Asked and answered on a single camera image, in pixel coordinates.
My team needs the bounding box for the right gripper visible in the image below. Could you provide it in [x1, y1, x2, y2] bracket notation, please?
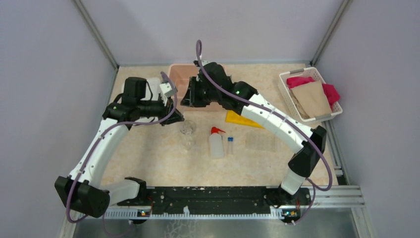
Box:
[181, 77, 220, 109]

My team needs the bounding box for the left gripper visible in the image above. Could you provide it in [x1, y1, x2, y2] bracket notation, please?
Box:
[137, 93, 185, 126]

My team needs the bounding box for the blue capped tube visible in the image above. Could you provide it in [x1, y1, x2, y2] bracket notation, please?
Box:
[227, 137, 233, 155]

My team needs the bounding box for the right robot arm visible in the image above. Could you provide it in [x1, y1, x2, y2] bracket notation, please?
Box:
[181, 60, 326, 204]

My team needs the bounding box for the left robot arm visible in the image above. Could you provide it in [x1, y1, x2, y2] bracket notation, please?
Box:
[54, 73, 184, 223]

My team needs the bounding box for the pink plastic bin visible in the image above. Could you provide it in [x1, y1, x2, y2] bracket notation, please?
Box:
[167, 63, 224, 112]

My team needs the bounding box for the yellow test tube rack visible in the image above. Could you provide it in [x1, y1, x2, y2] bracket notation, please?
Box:
[225, 111, 263, 128]

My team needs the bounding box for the white bin lid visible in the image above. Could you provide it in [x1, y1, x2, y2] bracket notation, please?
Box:
[115, 76, 163, 129]

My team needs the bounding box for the white wash bottle red cap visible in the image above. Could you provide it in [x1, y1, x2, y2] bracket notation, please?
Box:
[209, 126, 225, 159]

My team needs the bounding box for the beige cloth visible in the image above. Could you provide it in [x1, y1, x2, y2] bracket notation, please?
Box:
[291, 81, 332, 119]

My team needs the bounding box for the white perforated basket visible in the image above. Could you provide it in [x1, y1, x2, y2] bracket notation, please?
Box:
[278, 67, 343, 124]

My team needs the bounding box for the red cloth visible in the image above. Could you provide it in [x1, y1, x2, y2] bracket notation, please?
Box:
[286, 76, 340, 108]

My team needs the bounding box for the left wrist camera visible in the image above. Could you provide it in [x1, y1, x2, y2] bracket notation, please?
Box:
[159, 81, 178, 99]

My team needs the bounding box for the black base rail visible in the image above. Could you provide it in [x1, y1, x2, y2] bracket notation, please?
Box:
[118, 186, 311, 215]

